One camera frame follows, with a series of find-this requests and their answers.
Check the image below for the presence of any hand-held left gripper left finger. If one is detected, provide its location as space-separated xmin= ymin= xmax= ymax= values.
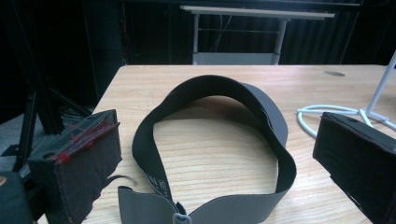
xmin=27 ymin=108 xmax=123 ymax=224

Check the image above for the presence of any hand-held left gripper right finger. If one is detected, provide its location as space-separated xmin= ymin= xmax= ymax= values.
xmin=312 ymin=111 xmax=396 ymax=224

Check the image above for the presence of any black elastic belt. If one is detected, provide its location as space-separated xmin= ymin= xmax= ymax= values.
xmin=117 ymin=74 xmax=298 ymax=224

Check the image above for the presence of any black tripod stand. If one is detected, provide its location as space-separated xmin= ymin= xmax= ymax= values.
xmin=1 ymin=0 xmax=94 ymax=174

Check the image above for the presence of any grey belt buckle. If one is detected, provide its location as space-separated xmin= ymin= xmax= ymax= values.
xmin=172 ymin=212 xmax=193 ymax=224

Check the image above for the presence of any white metal-legged table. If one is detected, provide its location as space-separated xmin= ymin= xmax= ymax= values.
xmin=179 ymin=5 xmax=336 ymax=66

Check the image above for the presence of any white wire stand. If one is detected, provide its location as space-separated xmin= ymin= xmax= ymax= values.
xmin=296 ymin=49 xmax=396 ymax=139

